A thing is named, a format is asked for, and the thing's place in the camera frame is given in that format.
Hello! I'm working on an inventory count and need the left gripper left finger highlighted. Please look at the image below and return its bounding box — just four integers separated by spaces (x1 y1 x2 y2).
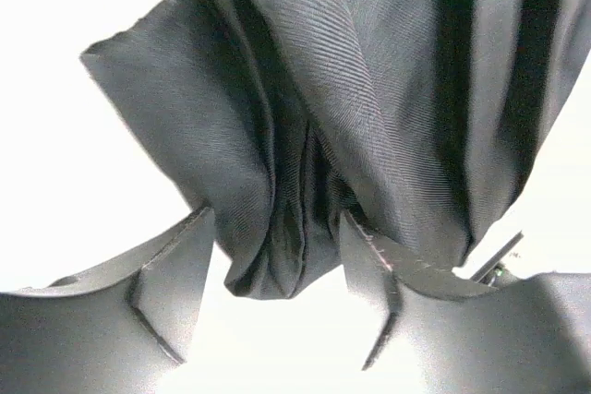
1 207 215 393

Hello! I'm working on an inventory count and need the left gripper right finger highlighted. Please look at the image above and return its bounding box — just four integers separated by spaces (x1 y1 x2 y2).
339 212 590 393

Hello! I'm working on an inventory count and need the black pleated skirt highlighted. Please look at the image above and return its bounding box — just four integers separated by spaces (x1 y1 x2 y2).
81 0 590 300

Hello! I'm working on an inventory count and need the aluminium table rail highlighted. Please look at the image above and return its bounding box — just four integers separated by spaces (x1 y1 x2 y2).
470 232 524 282

